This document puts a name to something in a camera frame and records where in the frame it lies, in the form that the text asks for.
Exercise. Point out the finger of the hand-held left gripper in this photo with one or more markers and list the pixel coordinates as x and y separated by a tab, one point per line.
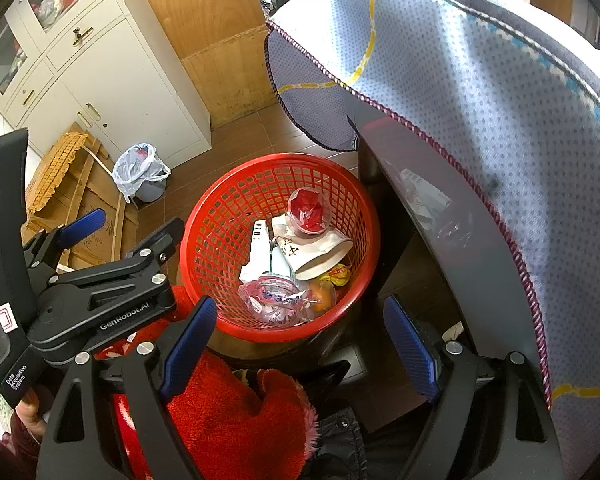
155	245
87	221

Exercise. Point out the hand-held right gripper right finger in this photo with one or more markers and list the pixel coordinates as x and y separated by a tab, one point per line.
410	345

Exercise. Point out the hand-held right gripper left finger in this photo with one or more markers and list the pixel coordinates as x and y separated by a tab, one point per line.
187	345

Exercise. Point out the red plastic basket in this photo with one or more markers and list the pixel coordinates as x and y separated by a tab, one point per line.
230	200

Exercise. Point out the clear cup with orange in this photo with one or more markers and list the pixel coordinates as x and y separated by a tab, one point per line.
321	299

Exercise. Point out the yellow orange wrapper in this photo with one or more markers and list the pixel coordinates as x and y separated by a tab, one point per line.
337	275

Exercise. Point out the white medicine box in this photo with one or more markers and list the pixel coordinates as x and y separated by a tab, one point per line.
260	247

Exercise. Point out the white paper cup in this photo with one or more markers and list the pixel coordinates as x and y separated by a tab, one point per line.
315	252

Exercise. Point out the small red plastic cup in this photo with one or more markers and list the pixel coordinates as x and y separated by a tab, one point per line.
307	210

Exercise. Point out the person's left hand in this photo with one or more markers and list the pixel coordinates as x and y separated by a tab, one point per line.
30	407

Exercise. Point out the grey waste bin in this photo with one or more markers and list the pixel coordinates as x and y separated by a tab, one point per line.
152	191

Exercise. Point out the bamboo mat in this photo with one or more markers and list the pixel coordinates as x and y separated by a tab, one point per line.
57	165

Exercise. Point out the red fleece clothing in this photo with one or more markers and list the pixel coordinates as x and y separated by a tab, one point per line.
220	410

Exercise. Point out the small bin with white bag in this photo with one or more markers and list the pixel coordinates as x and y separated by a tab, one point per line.
137	165

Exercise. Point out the black quilted clothing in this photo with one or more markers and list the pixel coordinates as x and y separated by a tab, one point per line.
342	445

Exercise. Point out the white metal cabinet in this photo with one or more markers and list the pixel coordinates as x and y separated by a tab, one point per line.
120	75

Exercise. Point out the plywood board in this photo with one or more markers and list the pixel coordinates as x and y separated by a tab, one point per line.
205	35

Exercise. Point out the blue plaid tablecloth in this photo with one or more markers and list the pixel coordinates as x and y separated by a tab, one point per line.
480	85

